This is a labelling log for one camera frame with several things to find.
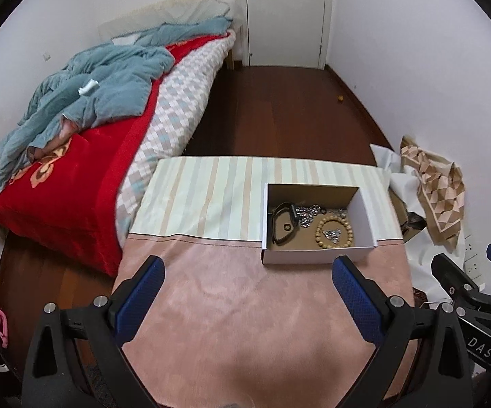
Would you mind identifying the white power strip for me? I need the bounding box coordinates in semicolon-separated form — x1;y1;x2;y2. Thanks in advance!
463;230;485;290

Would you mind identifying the beige patterned cloth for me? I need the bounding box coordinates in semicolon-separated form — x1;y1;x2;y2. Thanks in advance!
401;135;466;252

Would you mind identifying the white cardboard box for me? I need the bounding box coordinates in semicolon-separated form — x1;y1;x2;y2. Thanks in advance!
261;183;377;265

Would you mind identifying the red bed blanket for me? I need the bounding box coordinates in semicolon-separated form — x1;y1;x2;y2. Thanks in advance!
0;33;227;277

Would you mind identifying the teal quilt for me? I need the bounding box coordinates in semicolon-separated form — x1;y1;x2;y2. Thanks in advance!
0;16;231;193

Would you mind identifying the checkered bed sheet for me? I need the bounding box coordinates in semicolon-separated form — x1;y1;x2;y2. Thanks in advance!
116;29;236;246

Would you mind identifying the pillow with light cover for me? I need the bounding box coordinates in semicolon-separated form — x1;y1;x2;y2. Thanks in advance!
98;0;244;40

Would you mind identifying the white door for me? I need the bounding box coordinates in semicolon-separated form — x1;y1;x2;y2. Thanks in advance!
244;0;333;69

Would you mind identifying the small silver chain pendant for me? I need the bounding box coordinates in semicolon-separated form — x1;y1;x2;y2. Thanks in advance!
322;228;341;246

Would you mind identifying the wooden bead bracelet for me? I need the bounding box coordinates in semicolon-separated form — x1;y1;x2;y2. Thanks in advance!
314;214;354;250

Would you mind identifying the silver chain in box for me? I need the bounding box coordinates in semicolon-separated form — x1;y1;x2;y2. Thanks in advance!
292;203;328;228

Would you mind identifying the black bangle bracelet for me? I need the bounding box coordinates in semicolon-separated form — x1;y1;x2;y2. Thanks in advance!
269;202;300;246

